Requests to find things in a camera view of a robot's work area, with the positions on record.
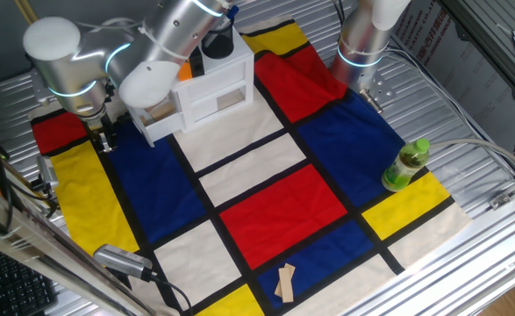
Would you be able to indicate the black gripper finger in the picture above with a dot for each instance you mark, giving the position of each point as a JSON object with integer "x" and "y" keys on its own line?
{"x": 110, "y": 142}
{"x": 100, "y": 139}

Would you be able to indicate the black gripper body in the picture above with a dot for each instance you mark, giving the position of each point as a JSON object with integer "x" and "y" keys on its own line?
{"x": 102, "y": 126}

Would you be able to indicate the white drawer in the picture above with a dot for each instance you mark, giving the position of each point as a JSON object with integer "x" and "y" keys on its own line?
{"x": 167, "y": 127}

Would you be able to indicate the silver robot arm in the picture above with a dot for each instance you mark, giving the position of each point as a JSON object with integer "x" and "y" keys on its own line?
{"x": 169, "y": 30}

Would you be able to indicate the white drawer cabinet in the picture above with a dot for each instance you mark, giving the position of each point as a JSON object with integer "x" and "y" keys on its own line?
{"x": 213, "y": 88}

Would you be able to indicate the wooden block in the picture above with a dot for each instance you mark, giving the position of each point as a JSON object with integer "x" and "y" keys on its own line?
{"x": 162, "y": 114}
{"x": 145, "y": 120}

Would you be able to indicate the orange and black button box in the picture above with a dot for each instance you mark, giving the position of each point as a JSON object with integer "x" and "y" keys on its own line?
{"x": 198, "y": 61}

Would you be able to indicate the yellow wooden rod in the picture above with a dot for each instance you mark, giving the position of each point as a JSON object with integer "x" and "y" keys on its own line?
{"x": 25, "y": 11}

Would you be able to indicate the black mesh pen holder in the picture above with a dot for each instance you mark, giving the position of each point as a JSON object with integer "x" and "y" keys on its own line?
{"x": 219, "y": 44}

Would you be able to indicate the black keyboard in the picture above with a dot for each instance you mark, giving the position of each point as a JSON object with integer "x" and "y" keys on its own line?
{"x": 16, "y": 289}

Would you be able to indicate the blue capped marker pen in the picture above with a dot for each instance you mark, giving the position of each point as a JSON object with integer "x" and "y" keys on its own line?
{"x": 233, "y": 11}

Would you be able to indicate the colour block tablecloth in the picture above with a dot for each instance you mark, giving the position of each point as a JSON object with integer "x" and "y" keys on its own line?
{"x": 283, "y": 210}

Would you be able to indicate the flat wooden piece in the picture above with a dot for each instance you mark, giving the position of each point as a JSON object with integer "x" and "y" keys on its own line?
{"x": 290, "y": 268}
{"x": 286, "y": 285}

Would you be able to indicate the green tea bottle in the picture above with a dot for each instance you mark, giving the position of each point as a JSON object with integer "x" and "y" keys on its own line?
{"x": 404, "y": 169}

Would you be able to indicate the grey panel with red print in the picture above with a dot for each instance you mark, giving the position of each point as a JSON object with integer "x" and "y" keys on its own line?
{"x": 459, "y": 66}

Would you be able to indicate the small silver camera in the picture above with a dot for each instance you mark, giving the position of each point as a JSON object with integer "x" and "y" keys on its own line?
{"x": 46, "y": 171}

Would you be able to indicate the aluminium frame bar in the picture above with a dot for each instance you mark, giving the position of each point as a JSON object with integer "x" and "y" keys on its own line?
{"x": 42, "y": 250}

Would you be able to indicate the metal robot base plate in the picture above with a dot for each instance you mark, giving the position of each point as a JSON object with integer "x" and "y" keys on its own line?
{"x": 382, "y": 88}

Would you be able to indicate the dark metal frame rail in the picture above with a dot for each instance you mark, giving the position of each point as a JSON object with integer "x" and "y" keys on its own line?
{"x": 481, "y": 39}

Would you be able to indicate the metal corner bracket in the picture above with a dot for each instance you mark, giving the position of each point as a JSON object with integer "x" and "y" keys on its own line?
{"x": 500, "y": 201}

